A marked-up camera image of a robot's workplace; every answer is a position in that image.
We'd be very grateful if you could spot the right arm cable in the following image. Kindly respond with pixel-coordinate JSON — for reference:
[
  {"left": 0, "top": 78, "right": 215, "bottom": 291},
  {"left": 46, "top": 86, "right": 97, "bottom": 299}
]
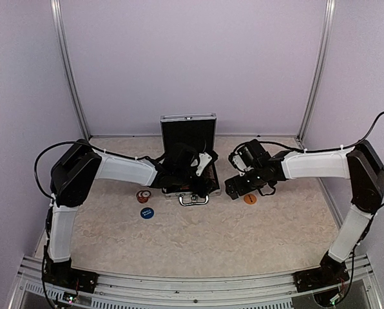
[{"left": 233, "top": 111, "right": 384, "bottom": 207}]

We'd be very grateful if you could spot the blue small blind button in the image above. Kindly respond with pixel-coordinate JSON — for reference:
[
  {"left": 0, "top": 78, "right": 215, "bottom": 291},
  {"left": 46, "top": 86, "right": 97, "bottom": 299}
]
[{"left": 140, "top": 207, "right": 155, "bottom": 220}]

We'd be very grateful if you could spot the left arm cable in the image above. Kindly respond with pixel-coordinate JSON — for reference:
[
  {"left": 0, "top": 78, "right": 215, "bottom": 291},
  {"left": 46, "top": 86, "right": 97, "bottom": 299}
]
[{"left": 33, "top": 138, "right": 167, "bottom": 200}]

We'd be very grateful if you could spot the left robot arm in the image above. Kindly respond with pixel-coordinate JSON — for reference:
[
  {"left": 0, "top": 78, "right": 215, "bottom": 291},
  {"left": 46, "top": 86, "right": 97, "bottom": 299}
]
[{"left": 46, "top": 139, "right": 218, "bottom": 286}]

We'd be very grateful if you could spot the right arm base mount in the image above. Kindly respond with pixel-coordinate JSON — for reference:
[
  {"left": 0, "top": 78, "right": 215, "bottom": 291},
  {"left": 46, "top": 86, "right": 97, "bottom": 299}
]
[{"left": 293, "top": 252, "right": 350, "bottom": 293}]

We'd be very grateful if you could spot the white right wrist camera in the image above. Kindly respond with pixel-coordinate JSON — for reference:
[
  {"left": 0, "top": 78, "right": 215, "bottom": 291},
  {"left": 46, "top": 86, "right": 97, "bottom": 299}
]
[{"left": 228, "top": 152, "right": 252, "bottom": 176}]

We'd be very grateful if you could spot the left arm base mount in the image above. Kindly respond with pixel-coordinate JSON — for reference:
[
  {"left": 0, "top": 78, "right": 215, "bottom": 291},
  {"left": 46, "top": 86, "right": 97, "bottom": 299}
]
[{"left": 43, "top": 245, "right": 99, "bottom": 294}]

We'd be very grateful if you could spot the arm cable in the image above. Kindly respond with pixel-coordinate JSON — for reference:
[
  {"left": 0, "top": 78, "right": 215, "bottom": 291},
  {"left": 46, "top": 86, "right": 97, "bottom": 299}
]
[
  {"left": 233, "top": 111, "right": 384, "bottom": 207},
  {"left": 33, "top": 138, "right": 167, "bottom": 200}
]

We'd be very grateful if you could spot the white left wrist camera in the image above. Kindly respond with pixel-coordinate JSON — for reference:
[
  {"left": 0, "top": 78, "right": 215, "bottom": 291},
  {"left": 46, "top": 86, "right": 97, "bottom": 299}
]
[{"left": 191, "top": 153, "right": 213, "bottom": 176}]

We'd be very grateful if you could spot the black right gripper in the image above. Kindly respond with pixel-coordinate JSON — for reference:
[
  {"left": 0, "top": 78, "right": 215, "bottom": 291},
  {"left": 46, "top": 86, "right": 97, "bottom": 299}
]
[{"left": 226, "top": 167, "right": 267, "bottom": 199}]

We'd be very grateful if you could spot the brown black chip row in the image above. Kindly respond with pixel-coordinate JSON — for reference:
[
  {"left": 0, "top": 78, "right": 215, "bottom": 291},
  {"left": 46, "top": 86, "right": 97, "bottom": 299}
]
[{"left": 204, "top": 166, "right": 218, "bottom": 188}]

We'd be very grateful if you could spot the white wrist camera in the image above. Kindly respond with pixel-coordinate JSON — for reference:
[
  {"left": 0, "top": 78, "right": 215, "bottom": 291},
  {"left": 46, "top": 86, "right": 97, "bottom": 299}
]
[
  {"left": 191, "top": 153, "right": 213, "bottom": 176},
  {"left": 228, "top": 152, "right": 252, "bottom": 176}
]

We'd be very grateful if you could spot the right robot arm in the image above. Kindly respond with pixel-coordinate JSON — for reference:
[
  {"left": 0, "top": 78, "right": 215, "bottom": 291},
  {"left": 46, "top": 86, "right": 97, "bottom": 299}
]
[{"left": 225, "top": 139, "right": 384, "bottom": 286}]

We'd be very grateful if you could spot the aluminium corner post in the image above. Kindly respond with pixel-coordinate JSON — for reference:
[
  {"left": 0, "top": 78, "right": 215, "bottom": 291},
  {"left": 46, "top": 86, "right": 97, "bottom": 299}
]
[
  {"left": 50, "top": 0, "right": 91, "bottom": 140},
  {"left": 297, "top": 0, "right": 336, "bottom": 142}
]

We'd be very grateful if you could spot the right aluminium corner post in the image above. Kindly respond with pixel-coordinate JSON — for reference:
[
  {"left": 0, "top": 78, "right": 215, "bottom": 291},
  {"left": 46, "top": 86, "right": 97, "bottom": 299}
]
[{"left": 297, "top": 0, "right": 336, "bottom": 142}]

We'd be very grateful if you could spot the left aluminium corner post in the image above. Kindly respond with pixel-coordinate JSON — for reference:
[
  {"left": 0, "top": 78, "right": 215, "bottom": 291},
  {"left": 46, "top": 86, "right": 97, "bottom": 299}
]
[{"left": 50, "top": 0, "right": 91, "bottom": 140}]

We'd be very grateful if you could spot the aluminium poker case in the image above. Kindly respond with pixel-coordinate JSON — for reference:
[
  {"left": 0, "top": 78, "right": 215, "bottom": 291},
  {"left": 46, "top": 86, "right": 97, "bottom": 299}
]
[{"left": 160, "top": 113, "right": 220, "bottom": 207}]

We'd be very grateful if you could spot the orange chip stack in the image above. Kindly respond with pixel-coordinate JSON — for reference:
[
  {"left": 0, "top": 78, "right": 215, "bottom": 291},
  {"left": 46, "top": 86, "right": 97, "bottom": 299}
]
[{"left": 136, "top": 190, "right": 151, "bottom": 204}]

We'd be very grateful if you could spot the orange big blind button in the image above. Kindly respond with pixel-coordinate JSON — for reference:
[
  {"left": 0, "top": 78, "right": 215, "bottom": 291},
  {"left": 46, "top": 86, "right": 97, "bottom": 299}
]
[{"left": 244, "top": 194, "right": 257, "bottom": 205}]

